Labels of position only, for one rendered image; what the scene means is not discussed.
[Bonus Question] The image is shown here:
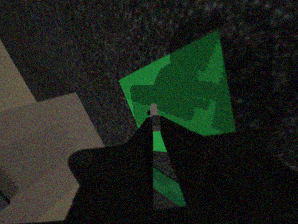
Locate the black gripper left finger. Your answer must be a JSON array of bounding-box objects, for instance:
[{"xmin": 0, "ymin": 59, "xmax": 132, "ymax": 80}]
[{"xmin": 67, "ymin": 117, "xmax": 153, "ymax": 211}]

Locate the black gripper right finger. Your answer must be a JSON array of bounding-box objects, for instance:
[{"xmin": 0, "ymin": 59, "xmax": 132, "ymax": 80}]
[{"xmin": 160, "ymin": 116, "xmax": 271, "ymax": 205}]

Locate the green square mat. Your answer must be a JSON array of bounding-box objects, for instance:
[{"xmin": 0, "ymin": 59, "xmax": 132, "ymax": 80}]
[{"xmin": 118, "ymin": 30, "xmax": 236, "ymax": 136}]

